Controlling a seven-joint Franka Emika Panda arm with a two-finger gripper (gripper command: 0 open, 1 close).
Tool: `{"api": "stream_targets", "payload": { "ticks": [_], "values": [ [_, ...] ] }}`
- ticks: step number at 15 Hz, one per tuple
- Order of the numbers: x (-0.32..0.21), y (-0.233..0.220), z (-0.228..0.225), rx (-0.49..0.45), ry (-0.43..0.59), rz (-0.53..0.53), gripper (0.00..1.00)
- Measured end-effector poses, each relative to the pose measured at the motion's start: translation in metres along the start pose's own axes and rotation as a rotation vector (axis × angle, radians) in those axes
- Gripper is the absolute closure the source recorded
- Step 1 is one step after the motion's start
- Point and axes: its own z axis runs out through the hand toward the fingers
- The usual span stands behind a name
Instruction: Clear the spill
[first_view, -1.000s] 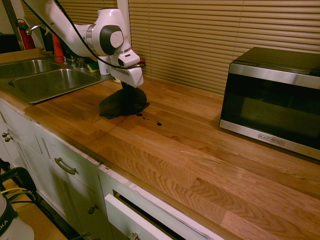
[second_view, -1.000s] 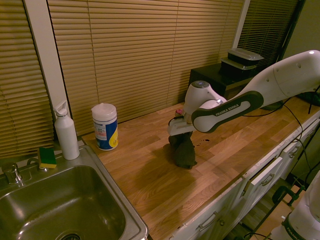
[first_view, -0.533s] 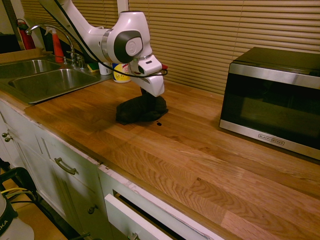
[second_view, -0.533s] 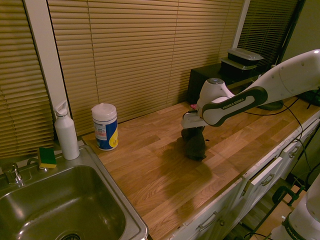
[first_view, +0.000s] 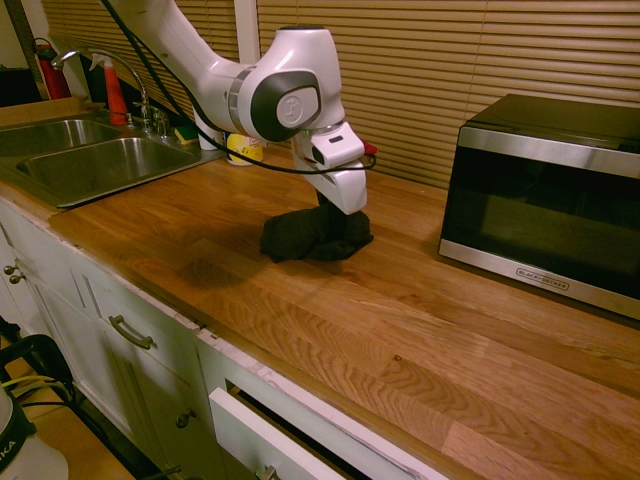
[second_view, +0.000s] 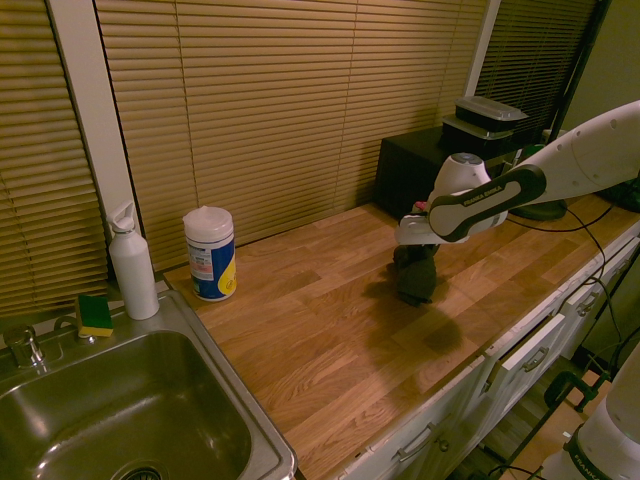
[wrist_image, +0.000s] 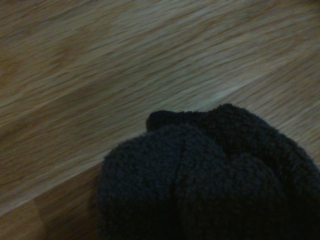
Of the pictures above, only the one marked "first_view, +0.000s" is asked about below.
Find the white window frame post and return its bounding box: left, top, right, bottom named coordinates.
left=233, top=0, right=263, bottom=65

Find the green and yellow sponge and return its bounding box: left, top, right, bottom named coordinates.
left=173, top=124, right=200, bottom=147

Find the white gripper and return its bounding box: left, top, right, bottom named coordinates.
left=292, top=152, right=370, bottom=217

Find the chrome kitchen faucet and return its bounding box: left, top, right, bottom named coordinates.
left=50, top=47, right=172, bottom=140

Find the narrow tan window blind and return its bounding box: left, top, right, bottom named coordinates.
left=39, top=0, right=242, bottom=120

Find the wide tan window blind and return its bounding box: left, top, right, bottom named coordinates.
left=256, top=0, right=640, bottom=192

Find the disinfecting wipes canister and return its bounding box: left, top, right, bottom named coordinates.
left=225, top=131, right=267, bottom=168

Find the white open drawer front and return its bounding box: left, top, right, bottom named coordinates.
left=208, top=386, right=322, bottom=480

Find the red spray bottle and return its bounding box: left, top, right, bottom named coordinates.
left=89, top=53, right=130, bottom=127

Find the dark cloth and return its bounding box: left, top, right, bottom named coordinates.
left=259, top=201, right=376, bottom=265

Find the stainless steel sink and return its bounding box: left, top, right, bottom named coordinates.
left=0, top=118, right=227, bottom=209

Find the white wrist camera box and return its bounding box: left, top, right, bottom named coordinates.
left=309, top=130, right=367, bottom=167

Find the red fire extinguisher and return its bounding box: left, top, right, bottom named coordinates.
left=31, top=37, right=73, bottom=102

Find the black cable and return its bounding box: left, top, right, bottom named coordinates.
left=98, top=0, right=379, bottom=177

